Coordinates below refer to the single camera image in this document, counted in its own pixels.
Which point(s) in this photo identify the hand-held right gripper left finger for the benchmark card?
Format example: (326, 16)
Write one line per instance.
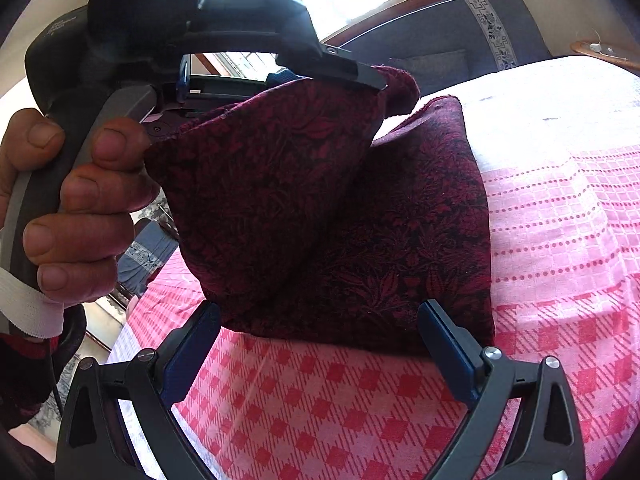
(192, 355)

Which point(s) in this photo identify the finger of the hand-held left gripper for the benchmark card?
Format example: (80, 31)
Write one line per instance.
(160, 129)
(335, 62)

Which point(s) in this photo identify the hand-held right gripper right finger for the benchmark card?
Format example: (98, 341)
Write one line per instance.
(447, 355)

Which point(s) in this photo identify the dark red patterned sweater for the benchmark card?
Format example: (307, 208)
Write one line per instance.
(400, 210)

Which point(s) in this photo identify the person's left hand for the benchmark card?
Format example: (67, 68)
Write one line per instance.
(95, 230)

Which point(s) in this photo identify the blue grey cushioned sofa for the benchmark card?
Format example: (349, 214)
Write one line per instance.
(435, 30)

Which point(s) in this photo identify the blue cushioned wooden armchair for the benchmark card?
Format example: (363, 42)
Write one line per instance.
(145, 255)

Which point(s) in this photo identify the pink checkered blanket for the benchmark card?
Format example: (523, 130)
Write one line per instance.
(550, 260)

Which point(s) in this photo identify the round wooden side table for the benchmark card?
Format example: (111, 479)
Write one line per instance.
(582, 48)

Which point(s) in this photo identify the small white object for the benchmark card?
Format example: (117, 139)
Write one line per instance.
(600, 47)

